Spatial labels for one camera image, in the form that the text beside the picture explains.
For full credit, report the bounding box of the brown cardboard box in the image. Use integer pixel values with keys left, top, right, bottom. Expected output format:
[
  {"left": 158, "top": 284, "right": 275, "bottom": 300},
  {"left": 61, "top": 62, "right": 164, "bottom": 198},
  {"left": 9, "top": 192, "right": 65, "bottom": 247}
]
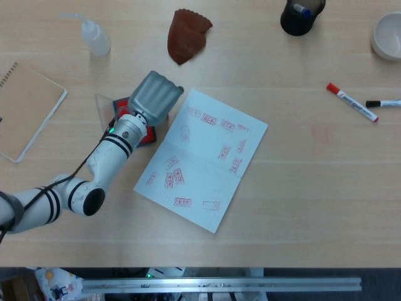
[{"left": 0, "top": 274, "right": 38, "bottom": 301}]

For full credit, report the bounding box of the aluminium profile rail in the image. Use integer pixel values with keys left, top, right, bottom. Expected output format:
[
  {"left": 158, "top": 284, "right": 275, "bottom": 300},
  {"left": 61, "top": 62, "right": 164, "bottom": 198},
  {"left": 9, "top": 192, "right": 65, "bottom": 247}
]
[{"left": 81, "top": 277, "right": 362, "bottom": 293}]

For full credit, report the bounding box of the red whiteboard marker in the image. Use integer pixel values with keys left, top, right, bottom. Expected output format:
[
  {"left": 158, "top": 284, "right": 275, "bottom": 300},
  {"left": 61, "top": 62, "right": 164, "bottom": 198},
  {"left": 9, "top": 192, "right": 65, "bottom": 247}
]
[{"left": 326, "top": 82, "right": 379, "bottom": 123}]

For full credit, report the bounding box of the open white stamped notebook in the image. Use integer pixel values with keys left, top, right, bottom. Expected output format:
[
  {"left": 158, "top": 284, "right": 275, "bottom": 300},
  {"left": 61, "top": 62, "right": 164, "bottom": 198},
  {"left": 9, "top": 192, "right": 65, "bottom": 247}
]
[{"left": 133, "top": 88, "right": 269, "bottom": 234}]

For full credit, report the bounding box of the black mesh pen holder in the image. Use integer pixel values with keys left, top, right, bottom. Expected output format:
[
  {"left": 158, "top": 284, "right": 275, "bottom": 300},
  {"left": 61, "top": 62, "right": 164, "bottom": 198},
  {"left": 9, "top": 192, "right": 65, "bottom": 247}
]
[{"left": 279, "top": 0, "right": 326, "bottom": 36}]

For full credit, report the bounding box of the white printed plastic bag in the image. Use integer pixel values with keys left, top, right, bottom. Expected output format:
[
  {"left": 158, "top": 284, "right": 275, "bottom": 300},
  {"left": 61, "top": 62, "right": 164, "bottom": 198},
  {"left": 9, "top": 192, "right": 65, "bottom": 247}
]
[{"left": 34, "top": 267, "right": 84, "bottom": 301}]

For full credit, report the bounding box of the white robot base unit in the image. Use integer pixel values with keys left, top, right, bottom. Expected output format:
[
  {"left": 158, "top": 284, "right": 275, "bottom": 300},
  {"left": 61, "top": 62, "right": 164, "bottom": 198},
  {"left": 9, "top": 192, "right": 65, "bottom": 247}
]
[{"left": 145, "top": 267, "right": 185, "bottom": 278}]

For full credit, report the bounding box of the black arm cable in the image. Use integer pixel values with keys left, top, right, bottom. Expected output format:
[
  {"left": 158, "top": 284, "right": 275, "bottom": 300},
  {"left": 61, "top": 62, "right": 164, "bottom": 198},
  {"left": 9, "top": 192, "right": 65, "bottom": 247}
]
[{"left": 0, "top": 117, "right": 117, "bottom": 244}]

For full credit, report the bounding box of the clear squeeze wash bottle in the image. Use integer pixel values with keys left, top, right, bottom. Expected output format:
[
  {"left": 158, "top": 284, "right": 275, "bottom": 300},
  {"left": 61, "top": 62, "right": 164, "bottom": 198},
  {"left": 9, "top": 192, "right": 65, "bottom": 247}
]
[{"left": 57, "top": 13, "right": 112, "bottom": 57}]

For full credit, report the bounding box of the black whiteboard marker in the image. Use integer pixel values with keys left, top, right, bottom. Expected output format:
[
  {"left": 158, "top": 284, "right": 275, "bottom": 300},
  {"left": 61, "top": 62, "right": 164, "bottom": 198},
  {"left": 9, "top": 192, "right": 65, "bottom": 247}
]
[{"left": 365, "top": 99, "right": 401, "bottom": 108}]

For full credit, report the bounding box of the brown folded cloth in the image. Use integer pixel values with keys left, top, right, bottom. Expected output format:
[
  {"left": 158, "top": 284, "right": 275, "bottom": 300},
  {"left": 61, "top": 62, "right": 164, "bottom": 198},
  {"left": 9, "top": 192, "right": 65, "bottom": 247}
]
[{"left": 167, "top": 9, "right": 214, "bottom": 66}]

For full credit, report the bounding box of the red ink pad clear lid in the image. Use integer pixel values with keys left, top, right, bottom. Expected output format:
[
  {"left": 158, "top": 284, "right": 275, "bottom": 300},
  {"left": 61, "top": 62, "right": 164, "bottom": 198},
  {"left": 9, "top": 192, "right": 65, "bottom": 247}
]
[{"left": 95, "top": 93, "right": 157, "bottom": 148}]

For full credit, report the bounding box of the kraft cover spiral notebook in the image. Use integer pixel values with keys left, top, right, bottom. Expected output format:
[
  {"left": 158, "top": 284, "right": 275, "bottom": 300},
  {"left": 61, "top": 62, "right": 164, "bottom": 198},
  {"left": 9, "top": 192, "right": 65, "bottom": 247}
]
[{"left": 0, "top": 61, "right": 69, "bottom": 164}]

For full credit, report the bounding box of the blue capped marker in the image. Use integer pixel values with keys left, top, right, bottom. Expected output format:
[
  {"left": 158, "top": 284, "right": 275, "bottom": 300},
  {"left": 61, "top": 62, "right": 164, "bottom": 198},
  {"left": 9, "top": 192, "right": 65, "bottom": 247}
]
[{"left": 293, "top": 3, "right": 312, "bottom": 17}]

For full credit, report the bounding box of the white ceramic bowl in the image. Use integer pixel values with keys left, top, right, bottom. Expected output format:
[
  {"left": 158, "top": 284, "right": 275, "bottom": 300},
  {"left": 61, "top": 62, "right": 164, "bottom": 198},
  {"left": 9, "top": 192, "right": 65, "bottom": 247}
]
[{"left": 371, "top": 11, "right": 401, "bottom": 61}]

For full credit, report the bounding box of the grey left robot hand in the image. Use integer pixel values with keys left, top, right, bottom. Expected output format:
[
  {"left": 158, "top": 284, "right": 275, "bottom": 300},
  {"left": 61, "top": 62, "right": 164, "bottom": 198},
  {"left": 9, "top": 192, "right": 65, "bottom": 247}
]
[{"left": 128, "top": 70, "right": 185, "bottom": 126}]

